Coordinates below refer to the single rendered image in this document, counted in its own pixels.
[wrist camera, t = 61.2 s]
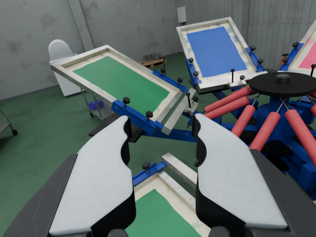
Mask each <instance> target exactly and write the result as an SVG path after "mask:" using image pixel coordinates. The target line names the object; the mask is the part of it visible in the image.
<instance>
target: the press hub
mask: <svg viewBox="0 0 316 237"><path fill-rule="evenodd" d="M249 87H250V89H252V90H253V91H255V92H257V93H259V94H262V95H268V96H270V101H269V103H266V104H263V105H261V106H260V107H259V108H258V110H257V119H255V118H254V117H253V116H252V117H251V118H250V120H249V122H248V123H247V125H254V126H256V131H248V130H243V132H242V133H241V135H240V138H241V139H242V140H243V141H244V142H245V143H246V144H247V145H248V144H250V143H251V142H252V141H253V140H254V139H255V137H256V135H257V133H258V132H259V130H260V128H261V127H262V125H263V123H264V122H265V120H266V118H267V117H268V115H269V114H270V112H276V111H277V110H278V108H279V106H280V105H281V103H282V101H281V99H280V97H282V99H283V100H284V98H285V97H286V100H285V103H286V105H287V107H288V108H289V110H296V111H297V112H298V114H299V111H298V110H297V109H296V108H295V107H293V106H291V105H289V100H290V97H300V96H306V95H310V94H312V93H315V92H316V78H315V77H313V76H310V75H307V74H302V73H296V72H270V73H264V74H261V75H257V76H255V77H253V78H252V79H251V80H250V81H249ZM287 111H288V110H287V109H286V107H285V106H284V104H283V105H282V107H281V108H280V110H279V112H278V114H280V116H281V118H280V120H279V121H278V123H277V125H276V126H275V128H274V130H273V131H272V133H271V135H270V136H269V138H270V139H271V140H270V141H268V142H267V143H266V144H265V145H264V146H263V148H262V150H261V151H263V152H266V153H269V154H268V155H267V156H266V158H267V159H268V160H269V161H270V162H271V163H272V164H273V165H274V166H276V167H277V168H278V169H279V170H280V171H281V172H282V173H283V174H284V175H285V174H286V171H289V167H288V166H287V165H286V164H285V163H284V162H283V161H282V160H281V159H280V158H279V157H278V156H277V155H293V151H292V150H290V149H289V148H288V147H287V146H286V145H285V144H284V143H282V142H281V141H280V140H284V139H289V138H292V139H293V140H294V141H295V142H297V143H298V144H299V145H300V146H301V147H303V145H302V144H301V142H300V141H299V139H298V137H297V135H294V134H295V132H294V130H293V129H292V127H291V125H290V124H289V122H288V120H287V119H286V117H285V115H284V114H285V113H286V112H287ZM303 148H304V147H303Z"/></svg>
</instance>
